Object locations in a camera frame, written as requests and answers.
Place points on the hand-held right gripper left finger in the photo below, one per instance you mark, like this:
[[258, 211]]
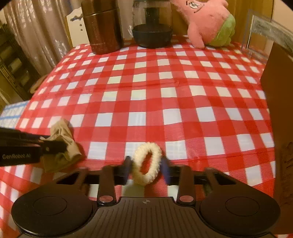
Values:
[[127, 170]]

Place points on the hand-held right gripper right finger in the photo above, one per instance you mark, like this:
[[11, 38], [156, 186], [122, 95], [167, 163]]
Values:
[[165, 170]]

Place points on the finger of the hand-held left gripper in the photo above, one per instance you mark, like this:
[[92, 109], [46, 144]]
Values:
[[52, 146], [23, 133]]

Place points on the beige stocking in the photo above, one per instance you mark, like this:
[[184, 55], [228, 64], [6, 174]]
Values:
[[60, 132]]

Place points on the cream fluffy scrunchie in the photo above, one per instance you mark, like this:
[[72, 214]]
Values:
[[137, 158]]

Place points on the brown cardboard box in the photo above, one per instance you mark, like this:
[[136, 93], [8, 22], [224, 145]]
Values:
[[281, 114]]

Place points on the blue white checkered cloth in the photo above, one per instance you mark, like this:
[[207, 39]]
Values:
[[11, 114]]

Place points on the red white checkered tablecloth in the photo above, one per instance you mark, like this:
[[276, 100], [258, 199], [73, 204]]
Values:
[[160, 103]]

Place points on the dark wooden shelf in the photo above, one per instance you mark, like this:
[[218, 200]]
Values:
[[13, 64]]

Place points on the beige curtain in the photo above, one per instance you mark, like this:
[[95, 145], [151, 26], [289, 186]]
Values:
[[34, 27]]

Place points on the white wooden chair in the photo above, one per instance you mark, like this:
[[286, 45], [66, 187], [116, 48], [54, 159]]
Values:
[[76, 29]]

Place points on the brown metal canister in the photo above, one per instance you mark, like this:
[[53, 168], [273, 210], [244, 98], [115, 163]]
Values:
[[103, 27]]

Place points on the dark glass jar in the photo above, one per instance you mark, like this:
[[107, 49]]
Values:
[[152, 34]]

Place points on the pink starfish plush toy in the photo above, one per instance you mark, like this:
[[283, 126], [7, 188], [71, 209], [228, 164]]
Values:
[[206, 25]]

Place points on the clear picture frame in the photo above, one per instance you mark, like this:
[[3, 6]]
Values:
[[258, 36]]

